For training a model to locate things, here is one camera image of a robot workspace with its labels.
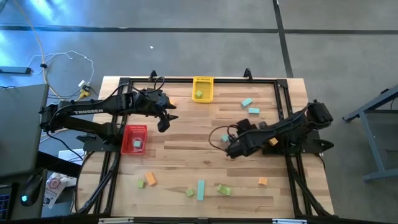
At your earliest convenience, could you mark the black desk crossbar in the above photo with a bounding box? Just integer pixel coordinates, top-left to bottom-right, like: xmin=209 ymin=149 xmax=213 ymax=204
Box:
xmin=37 ymin=151 xmax=82 ymax=178

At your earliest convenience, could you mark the long teal block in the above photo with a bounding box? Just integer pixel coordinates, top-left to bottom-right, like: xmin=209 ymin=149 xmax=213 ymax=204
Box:
xmin=196 ymin=179 xmax=206 ymax=202

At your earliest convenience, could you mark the white paper sheet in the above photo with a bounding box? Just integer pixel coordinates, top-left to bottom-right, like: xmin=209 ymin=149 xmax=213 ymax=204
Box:
xmin=58 ymin=148 xmax=86 ymax=166

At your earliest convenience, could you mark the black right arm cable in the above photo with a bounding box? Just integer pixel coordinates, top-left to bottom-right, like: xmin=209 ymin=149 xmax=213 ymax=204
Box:
xmin=208 ymin=124 xmax=246 ymax=153

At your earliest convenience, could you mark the grey laptop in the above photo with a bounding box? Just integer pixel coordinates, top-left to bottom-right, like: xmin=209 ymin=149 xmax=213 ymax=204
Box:
xmin=0 ymin=83 xmax=50 ymax=178

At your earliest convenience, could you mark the yellow floor cable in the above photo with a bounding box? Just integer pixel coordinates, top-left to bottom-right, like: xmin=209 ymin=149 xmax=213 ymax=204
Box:
xmin=11 ymin=0 xmax=86 ymax=103

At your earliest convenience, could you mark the green arch block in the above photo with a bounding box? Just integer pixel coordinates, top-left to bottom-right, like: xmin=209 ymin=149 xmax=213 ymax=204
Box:
xmin=216 ymin=184 xmax=233 ymax=197

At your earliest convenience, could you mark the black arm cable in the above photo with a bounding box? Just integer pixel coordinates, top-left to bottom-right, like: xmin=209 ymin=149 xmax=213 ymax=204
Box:
xmin=107 ymin=76 xmax=166 ymax=100
xmin=208 ymin=124 xmax=246 ymax=153

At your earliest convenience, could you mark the black computer mouse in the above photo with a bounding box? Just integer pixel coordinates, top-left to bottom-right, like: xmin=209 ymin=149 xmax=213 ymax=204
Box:
xmin=20 ymin=174 xmax=44 ymax=207

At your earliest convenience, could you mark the backlit keyboard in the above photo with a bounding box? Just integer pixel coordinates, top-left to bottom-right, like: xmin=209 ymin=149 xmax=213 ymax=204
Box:
xmin=0 ymin=183 xmax=13 ymax=222

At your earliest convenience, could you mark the white frame bracket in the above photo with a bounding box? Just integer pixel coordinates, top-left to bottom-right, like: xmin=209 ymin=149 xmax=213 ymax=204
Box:
xmin=272 ymin=218 xmax=308 ymax=224
xmin=98 ymin=217 xmax=134 ymax=224

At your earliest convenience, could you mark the white floor cable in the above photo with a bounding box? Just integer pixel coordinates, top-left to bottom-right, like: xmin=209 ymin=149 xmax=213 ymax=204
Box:
xmin=27 ymin=50 xmax=95 ymax=86

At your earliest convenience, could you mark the grey power strip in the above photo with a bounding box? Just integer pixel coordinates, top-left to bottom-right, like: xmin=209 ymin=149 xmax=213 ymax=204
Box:
xmin=0 ymin=65 xmax=32 ymax=75

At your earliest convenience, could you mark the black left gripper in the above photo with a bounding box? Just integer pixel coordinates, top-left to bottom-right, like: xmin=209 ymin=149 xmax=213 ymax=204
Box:
xmin=136 ymin=88 xmax=179 ymax=133

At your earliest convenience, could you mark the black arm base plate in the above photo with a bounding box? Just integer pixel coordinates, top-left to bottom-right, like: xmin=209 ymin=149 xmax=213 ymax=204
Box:
xmin=279 ymin=129 xmax=335 ymax=156
xmin=76 ymin=133 xmax=123 ymax=153

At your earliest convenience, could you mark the white snack bag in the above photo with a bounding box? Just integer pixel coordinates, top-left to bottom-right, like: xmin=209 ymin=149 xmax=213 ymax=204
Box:
xmin=43 ymin=172 xmax=70 ymax=209

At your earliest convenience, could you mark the red plastic basket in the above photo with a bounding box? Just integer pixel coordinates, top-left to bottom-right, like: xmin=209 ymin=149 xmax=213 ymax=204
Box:
xmin=120 ymin=124 xmax=148 ymax=156

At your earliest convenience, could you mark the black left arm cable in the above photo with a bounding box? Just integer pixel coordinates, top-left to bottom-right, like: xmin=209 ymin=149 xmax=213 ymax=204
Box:
xmin=107 ymin=76 xmax=166 ymax=100

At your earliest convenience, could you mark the black metal table frame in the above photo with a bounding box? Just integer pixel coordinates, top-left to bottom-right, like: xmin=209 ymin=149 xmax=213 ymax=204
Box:
xmin=74 ymin=70 xmax=335 ymax=218

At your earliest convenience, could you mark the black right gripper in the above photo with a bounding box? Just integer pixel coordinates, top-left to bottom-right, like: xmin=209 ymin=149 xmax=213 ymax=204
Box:
xmin=226 ymin=118 xmax=259 ymax=159

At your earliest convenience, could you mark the yellow plastic basket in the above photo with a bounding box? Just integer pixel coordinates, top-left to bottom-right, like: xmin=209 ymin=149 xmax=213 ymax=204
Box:
xmin=191 ymin=76 xmax=215 ymax=103

